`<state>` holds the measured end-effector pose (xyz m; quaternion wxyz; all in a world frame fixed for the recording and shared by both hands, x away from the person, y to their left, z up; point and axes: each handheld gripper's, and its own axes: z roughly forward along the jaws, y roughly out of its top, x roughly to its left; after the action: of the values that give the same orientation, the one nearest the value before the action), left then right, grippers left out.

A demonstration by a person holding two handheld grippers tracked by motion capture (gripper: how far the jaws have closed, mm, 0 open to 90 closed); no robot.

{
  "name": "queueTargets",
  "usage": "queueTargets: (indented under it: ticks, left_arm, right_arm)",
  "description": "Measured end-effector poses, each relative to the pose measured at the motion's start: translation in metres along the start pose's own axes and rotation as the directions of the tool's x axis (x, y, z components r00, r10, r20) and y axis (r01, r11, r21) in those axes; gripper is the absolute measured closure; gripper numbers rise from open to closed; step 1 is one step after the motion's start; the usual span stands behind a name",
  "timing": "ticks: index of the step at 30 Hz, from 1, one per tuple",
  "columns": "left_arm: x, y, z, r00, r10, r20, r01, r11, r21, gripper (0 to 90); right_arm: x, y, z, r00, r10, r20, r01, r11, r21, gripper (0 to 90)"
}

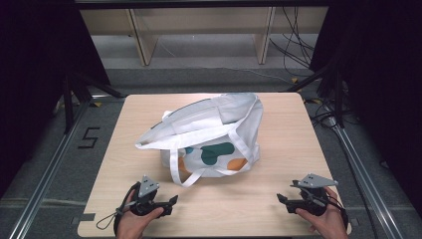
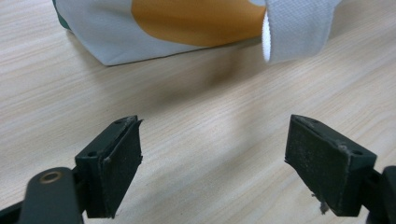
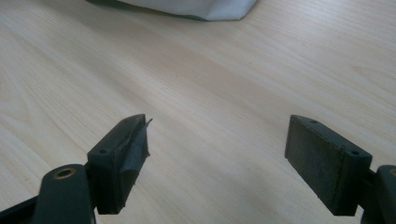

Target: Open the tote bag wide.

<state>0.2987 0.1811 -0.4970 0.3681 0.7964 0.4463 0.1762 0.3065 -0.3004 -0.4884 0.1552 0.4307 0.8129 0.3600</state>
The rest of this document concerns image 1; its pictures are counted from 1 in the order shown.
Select black curtain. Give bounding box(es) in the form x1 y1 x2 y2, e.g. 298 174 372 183
0 0 111 198
309 0 422 208

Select person's left hand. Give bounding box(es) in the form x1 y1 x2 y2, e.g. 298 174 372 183
116 188 165 239

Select thin grey cable loop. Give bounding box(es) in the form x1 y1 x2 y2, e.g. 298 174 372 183
96 198 137 231

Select black floor cables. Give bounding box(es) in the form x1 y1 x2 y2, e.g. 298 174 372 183
303 95 361 131

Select bundle of black hanging cables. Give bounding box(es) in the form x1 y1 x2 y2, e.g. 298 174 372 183
268 5 317 78

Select grey tape strip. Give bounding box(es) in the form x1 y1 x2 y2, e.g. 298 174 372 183
70 212 97 226

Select person's right hand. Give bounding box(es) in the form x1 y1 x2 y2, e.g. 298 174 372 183
295 186 350 239

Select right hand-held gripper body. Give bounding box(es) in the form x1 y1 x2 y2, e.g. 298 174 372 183
286 172 339 217

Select white tote bag coloured blobs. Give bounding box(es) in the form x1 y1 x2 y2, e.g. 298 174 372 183
134 92 265 188

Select light wooden shelf unit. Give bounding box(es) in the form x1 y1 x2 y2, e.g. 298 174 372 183
79 5 330 67

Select black wrist strap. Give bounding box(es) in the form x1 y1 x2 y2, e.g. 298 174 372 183
326 193 350 231
112 180 141 237

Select black metal stand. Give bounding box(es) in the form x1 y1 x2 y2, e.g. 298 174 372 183
284 54 346 129
60 72 126 134

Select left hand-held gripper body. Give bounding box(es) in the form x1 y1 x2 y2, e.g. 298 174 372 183
129 174 169 218

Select aluminium floor rail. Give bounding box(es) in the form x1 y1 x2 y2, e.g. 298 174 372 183
7 94 103 239
322 103 405 239

